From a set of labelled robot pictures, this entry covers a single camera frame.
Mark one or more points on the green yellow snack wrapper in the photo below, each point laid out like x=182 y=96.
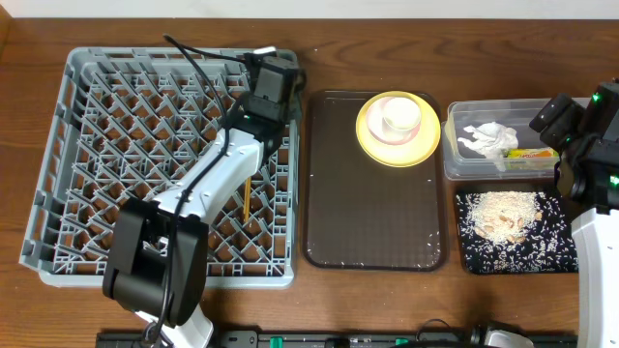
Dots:
x=531 y=159

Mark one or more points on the wooden chopstick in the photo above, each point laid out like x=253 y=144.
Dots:
x=247 y=200

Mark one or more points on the white paper napkin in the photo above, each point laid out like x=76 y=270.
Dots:
x=491 y=140

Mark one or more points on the food scraps rice pile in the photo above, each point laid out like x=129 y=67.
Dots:
x=505 y=217

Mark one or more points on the pink bowl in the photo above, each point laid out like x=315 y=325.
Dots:
x=375 y=124

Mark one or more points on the cream white cup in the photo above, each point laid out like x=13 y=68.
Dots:
x=401 y=117

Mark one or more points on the yellow plate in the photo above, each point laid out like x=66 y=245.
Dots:
x=420 y=148

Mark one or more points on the light blue bowl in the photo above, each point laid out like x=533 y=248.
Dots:
x=265 y=50

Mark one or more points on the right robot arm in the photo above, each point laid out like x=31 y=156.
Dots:
x=596 y=240

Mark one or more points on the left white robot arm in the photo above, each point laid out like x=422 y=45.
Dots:
x=157 y=263

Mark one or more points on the clear plastic waste bin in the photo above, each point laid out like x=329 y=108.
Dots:
x=462 y=164

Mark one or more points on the black waste tray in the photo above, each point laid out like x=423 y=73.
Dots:
x=464 y=266

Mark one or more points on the grey dishwasher rack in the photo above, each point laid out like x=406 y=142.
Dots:
x=130 y=122

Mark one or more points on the dark brown serving tray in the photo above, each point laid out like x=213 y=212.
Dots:
x=360 y=214

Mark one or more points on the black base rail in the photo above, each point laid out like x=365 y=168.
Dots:
x=434 y=333

